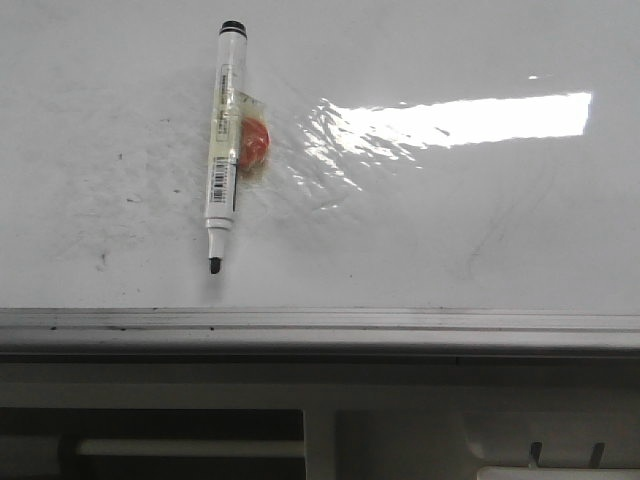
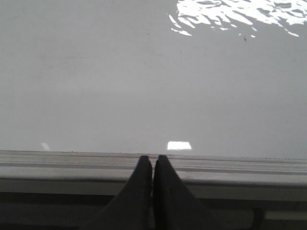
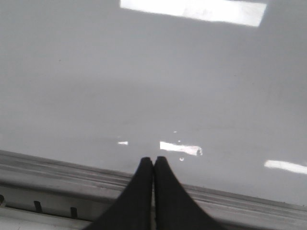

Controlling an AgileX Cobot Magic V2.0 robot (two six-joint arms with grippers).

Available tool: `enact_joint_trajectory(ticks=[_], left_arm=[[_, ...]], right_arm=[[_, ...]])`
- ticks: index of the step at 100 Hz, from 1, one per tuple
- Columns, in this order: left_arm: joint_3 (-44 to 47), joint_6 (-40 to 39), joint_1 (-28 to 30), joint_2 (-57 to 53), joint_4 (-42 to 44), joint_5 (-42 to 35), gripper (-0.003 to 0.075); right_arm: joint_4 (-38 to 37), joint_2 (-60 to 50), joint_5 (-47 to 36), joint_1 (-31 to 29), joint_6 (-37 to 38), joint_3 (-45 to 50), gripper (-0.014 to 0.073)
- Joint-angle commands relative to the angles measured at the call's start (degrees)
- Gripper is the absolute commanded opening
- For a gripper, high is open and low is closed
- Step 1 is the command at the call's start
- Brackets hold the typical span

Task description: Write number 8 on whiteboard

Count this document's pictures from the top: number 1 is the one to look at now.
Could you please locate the white horizontal rod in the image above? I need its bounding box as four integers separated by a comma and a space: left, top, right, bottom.
75, 439, 305, 458

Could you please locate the white black-ink whiteboard marker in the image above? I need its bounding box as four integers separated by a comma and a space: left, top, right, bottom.
204, 20, 257, 275

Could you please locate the white whiteboard with aluminium frame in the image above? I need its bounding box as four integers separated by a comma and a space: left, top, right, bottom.
1, 1, 639, 356

